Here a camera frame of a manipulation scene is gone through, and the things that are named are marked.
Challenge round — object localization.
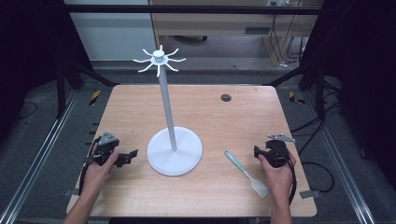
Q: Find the person's left hand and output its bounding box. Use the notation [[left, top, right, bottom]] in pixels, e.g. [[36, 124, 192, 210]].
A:
[[81, 150, 120, 195]]

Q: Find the thin black floor cable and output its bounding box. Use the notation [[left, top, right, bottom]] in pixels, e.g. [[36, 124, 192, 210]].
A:
[[14, 100, 39, 121]]

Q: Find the black frame strut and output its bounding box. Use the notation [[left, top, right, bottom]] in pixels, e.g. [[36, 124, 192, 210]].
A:
[[55, 55, 120, 119], [266, 59, 328, 123]]

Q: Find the teal handled white spatula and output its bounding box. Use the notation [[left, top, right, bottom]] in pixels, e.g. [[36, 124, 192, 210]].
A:
[[223, 150, 270, 200]]

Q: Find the metal floor rail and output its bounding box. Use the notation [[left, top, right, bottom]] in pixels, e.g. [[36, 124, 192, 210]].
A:
[[302, 91, 378, 224], [0, 89, 80, 224]]

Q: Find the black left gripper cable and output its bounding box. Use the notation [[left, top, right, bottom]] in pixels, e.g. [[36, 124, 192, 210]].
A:
[[78, 138, 101, 196]]

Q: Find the dark curtain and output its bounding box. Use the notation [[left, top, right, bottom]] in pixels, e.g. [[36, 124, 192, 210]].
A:
[[304, 0, 396, 190], [0, 0, 94, 144]]

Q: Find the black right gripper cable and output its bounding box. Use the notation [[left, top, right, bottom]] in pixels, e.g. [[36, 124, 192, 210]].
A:
[[286, 150, 299, 207]]

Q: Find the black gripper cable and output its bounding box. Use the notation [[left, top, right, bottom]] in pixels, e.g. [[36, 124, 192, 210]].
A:
[[286, 150, 299, 207], [78, 138, 101, 196]]

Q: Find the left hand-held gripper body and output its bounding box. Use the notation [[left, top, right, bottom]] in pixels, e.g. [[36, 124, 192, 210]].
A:
[[91, 130, 121, 167]]

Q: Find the black frame crossbar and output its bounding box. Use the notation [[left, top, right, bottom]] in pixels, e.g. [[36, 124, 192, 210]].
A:
[[63, 4, 325, 15]]

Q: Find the white cabinet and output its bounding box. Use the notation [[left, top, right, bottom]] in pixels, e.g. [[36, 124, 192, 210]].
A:
[[63, 0, 158, 62]]

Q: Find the person's right hand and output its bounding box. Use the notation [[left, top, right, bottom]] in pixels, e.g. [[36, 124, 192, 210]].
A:
[[257, 151, 297, 202]]

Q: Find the white hook stand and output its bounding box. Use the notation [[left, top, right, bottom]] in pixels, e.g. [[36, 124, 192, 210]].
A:
[[133, 44, 204, 177]]

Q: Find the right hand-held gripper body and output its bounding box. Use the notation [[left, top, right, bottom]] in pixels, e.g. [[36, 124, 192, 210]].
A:
[[259, 133, 297, 169]]

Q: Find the bundle of hanging cables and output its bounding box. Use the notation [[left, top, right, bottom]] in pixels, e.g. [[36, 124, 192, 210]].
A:
[[269, 13, 309, 69]]

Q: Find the grey metal table bracket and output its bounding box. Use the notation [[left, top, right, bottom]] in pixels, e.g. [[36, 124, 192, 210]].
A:
[[63, 187, 80, 198], [299, 189, 321, 200]]

